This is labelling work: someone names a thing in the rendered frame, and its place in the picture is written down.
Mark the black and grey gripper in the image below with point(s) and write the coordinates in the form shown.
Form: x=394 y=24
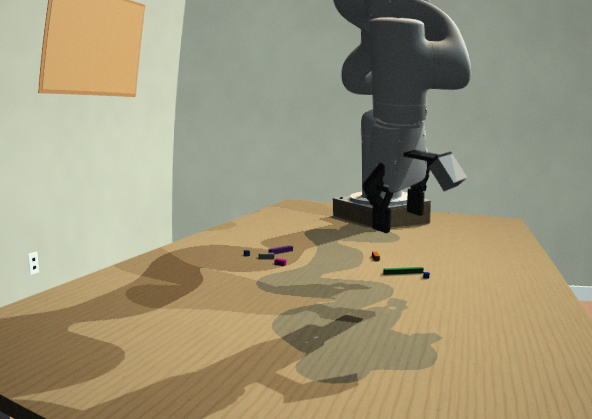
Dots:
x=388 y=144

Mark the purple rod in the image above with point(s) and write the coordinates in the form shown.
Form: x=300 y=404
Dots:
x=281 y=249

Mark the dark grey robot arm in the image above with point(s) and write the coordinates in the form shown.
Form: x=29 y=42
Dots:
x=402 y=67

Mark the green rod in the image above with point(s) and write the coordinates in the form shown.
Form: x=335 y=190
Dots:
x=395 y=271

